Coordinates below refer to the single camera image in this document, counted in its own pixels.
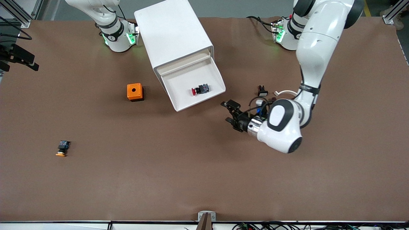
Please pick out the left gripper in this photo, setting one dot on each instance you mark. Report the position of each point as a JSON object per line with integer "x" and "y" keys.
{"x": 242, "y": 123}

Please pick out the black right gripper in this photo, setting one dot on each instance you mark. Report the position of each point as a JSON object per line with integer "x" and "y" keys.
{"x": 15, "y": 55}

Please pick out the red mushroom push button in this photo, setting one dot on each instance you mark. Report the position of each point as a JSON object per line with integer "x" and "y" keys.
{"x": 203, "y": 88}

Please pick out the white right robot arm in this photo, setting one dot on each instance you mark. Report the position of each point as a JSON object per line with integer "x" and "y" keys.
{"x": 115, "y": 40}

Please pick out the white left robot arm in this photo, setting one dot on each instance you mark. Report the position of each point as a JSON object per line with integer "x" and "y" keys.
{"x": 319, "y": 48}

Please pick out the black white rectangular push button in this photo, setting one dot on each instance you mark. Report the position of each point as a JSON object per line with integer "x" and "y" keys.
{"x": 262, "y": 93}

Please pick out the yellow mushroom push button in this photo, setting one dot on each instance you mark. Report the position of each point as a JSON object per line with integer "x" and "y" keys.
{"x": 63, "y": 146}

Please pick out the orange button box with hole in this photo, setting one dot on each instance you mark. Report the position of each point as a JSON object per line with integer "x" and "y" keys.
{"x": 130, "y": 94}

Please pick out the brown table cover sheet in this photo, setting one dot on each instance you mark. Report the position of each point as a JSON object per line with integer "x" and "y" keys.
{"x": 204, "y": 159}

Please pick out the aluminium frame profile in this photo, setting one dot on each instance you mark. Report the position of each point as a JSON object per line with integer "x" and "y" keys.
{"x": 19, "y": 17}
{"x": 391, "y": 17}

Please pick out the white curved arc bracket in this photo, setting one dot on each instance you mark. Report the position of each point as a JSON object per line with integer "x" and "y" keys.
{"x": 287, "y": 92}

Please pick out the grey metal camera bracket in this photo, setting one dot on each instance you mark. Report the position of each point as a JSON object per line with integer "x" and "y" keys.
{"x": 200, "y": 217}

